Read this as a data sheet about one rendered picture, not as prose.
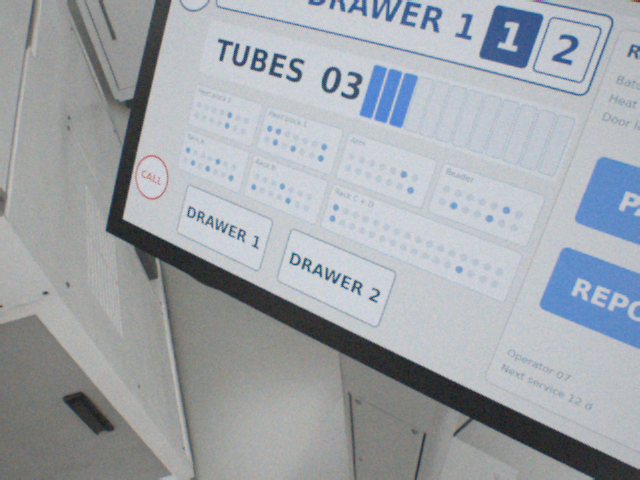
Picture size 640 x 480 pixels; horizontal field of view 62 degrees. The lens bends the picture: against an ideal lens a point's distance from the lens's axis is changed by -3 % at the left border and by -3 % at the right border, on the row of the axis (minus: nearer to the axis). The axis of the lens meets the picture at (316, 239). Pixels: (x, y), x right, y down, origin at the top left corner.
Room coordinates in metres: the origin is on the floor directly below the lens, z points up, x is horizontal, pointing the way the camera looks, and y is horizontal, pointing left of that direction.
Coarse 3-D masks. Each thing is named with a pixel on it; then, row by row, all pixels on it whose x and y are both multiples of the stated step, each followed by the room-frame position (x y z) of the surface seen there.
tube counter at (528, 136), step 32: (352, 64) 0.36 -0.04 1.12; (384, 64) 0.34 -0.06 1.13; (320, 96) 0.35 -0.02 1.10; (352, 96) 0.34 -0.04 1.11; (384, 96) 0.33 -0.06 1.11; (416, 96) 0.32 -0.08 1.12; (448, 96) 0.31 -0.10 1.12; (480, 96) 0.30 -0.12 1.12; (512, 96) 0.29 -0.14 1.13; (416, 128) 0.30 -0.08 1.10; (448, 128) 0.29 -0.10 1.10; (480, 128) 0.28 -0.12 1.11; (512, 128) 0.28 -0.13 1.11; (544, 128) 0.27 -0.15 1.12; (512, 160) 0.26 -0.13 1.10; (544, 160) 0.25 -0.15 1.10
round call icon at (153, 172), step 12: (144, 156) 0.40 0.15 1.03; (156, 156) 0.39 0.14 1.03; (144, 168) 0.39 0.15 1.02; (156, 168) 0.39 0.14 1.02; (168, 168) 0.38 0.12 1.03; (132, 180) 0.39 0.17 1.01; (144, 180) 0.39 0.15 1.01; (156, 180) 0.38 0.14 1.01; (168, 180) 0.37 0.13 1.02; (132, 192) 0.38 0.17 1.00; (144, 192) 0.38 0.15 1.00; (156, 192) 0.37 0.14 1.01; (156, 204) 0.36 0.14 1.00
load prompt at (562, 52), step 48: (240, 0) 0.44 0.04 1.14; (288, 0) 0.42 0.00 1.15; (336, 0) 0.39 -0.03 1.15; (384, 0) 0.38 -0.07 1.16; (432, 0) 0.36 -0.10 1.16; (480, 0) 0.34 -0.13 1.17; (528, 0) 0.33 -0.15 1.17; (432, 48) 0.34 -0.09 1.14; (480, 48) 0.32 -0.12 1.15; (528, 48) 0.31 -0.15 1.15; (576, 48) 0.29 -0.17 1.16
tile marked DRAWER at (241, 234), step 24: (192, 192) 0.35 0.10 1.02; (192, 216) 0.34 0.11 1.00; (216, 216) 0.33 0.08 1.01; (240, 216) 0.32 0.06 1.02; (264, 216) 0.31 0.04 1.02; (192, 240) 0.33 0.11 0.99; (216, 240) 0.32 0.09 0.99; (240, 240) 0.31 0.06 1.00; (264, 240) 0.30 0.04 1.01; (240, 264) 0.29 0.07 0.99
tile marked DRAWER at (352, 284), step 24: (288, 240) 0.29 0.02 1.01; (312, 240) 0.28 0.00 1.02; (288, 264) 0.28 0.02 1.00; (312, 264) 0.27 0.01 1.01; (336, 264) 0.26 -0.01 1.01; (360, 264) 0.25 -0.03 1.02; (312, 288) 0.26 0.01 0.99; (336, 288) 0.25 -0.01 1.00; (360, 288) 0.24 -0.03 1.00; (384, 288) 0.23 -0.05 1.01; (360, 312) 0.23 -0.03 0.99; (384, 312) 0.22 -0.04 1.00
